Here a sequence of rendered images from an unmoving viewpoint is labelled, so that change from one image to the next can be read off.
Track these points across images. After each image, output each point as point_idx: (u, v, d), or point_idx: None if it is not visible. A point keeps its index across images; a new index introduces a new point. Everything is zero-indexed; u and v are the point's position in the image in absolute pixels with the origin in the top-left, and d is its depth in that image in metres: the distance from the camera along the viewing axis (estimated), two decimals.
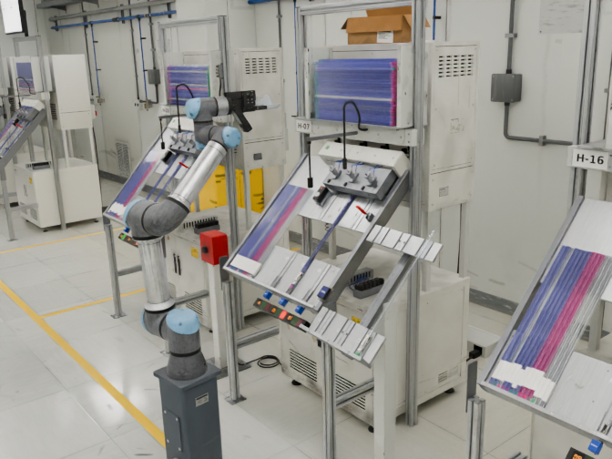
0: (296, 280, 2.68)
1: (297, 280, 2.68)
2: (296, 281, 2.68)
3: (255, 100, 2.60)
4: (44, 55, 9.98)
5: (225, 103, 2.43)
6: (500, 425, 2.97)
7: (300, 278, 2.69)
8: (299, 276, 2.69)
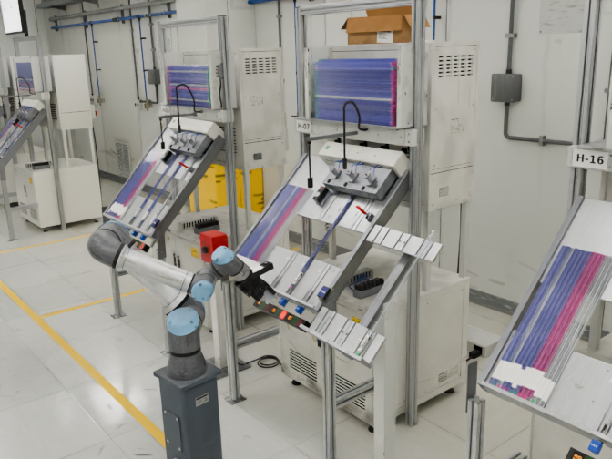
0: (296, 280, 2.68)
1: (297, 280, 2.68)
2: (296, 281, 2.68)
3: (270, 300, 2.59)
4: (44, 55, 9.98)
5: None
6: (500, 425, 2.97)
7: (300, 278, 2.69)
8: (299, 276, 2.69)
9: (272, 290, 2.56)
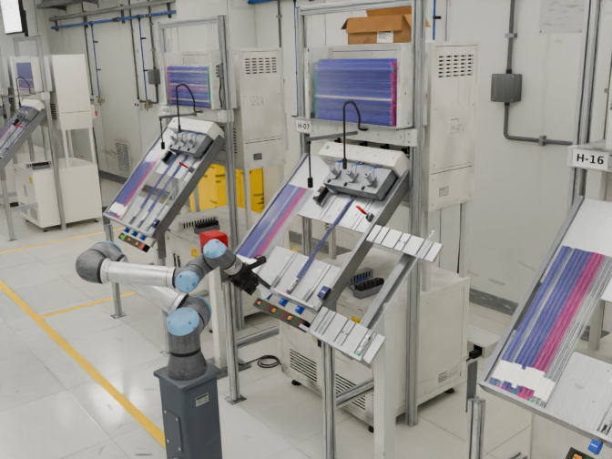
0: (291, 286, 2.67)
1: (292, 286, 2.67)
2: (291, 287, 2.67)
3: (267, 295, 2.53)
4: (44, 55, 9.98)
5: None
6: (500, 425, 2.97)
7: (295, 283, 2.68)
8: (294, 281, 2.68)
9: (265, 283, 2.51)
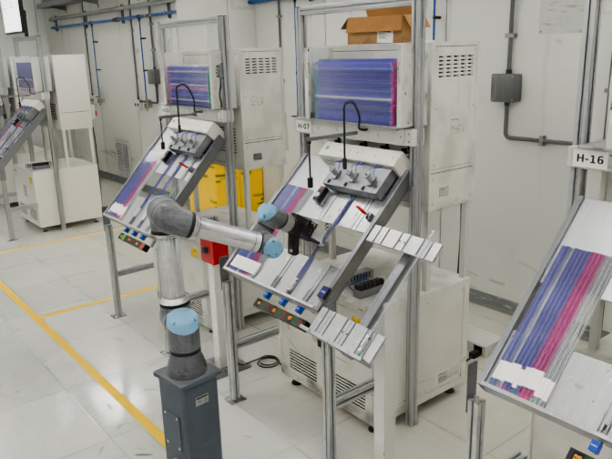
0: (291, 286, 2.67)
1: (292, 286, 2.67)
2: (291, 287, 2.67)
3: None
4: (44, 55, 9.98)
5: (293, 222, 2.57)
6: (500, 425, 2.97)
7: (295, 283, 2.68)
8: (294, 281, 2.68)
9: None
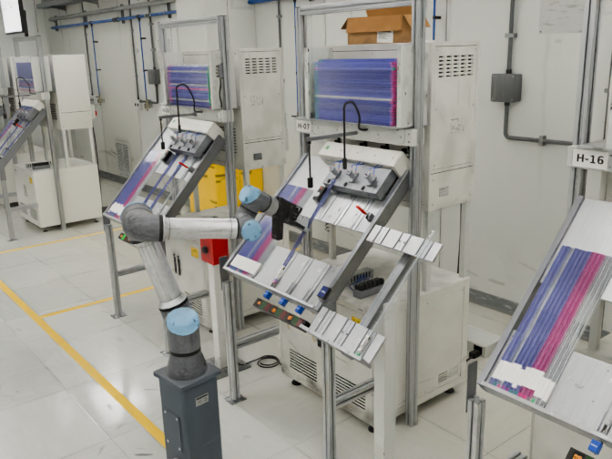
0: (279, 275, 2.61)
1: (280, 275, 2.62)
2: (279, 275, 2.62)
3: None
4: (44, 55, 9.98)
5: (277, 205, 2.50)
6: (500, 425, 2.97)
7: (282, 271, 2.62)
8: (281, 270, 2.62)
9: None
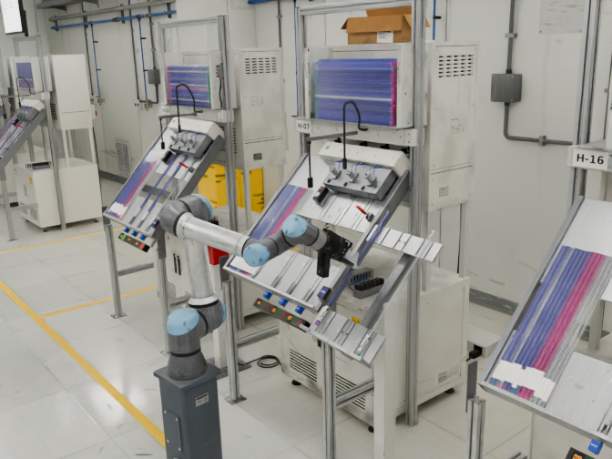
0: (321, 316, 2.32)
1: (322, 316, 2.32)
2: (321, 317, 2.32)
3: None
4: (44, 55, 9.98)
5: (324, 239, 2.21)
6: (500, 425, 2.97)
7: (326, 312, 2.32)
8: (324, 311, 2.32)
9: None
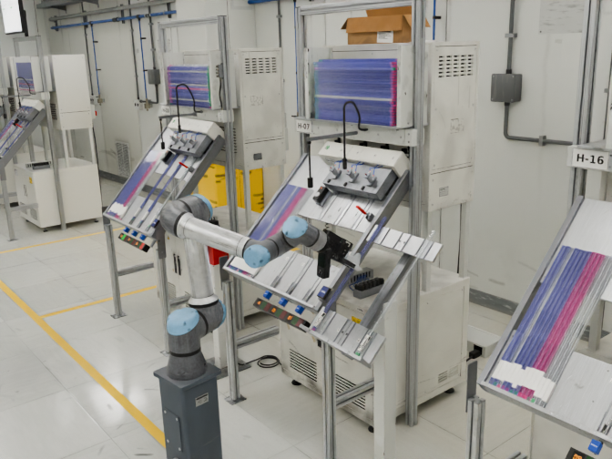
0: (317, 321, 2.31)
1: (318, 321, 2.31)
2: (317, 322, 2.31)
3: (346, 255, 2.38)
4: (44, 55, 9.98)
5: (324, 239, 2.21)
6: (500, 425, 2.97)
7: (321, 318, 2.32)
8: (320, 316, 2.32)
9: None
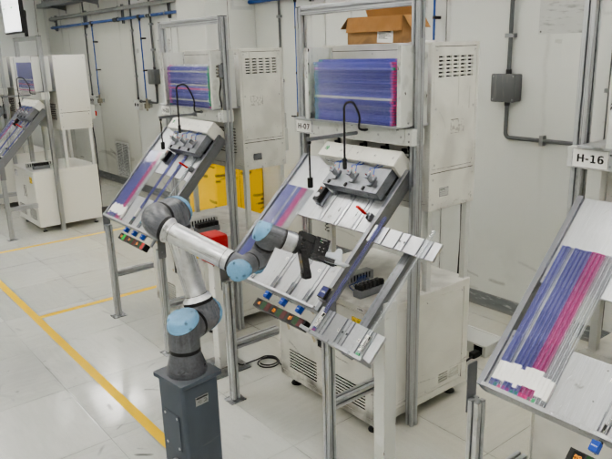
0: (317, 321, 2.31)
1: (318, 321, 2.31)
2: (317, 322, 2.31)
3: None
4: (44, 55, 9.98)
5: (294, 239, 2.27)
6: (500, 425, 2.97)
7: (321, 318, 2.32)
8: (320, 316, 2.32)
9: None
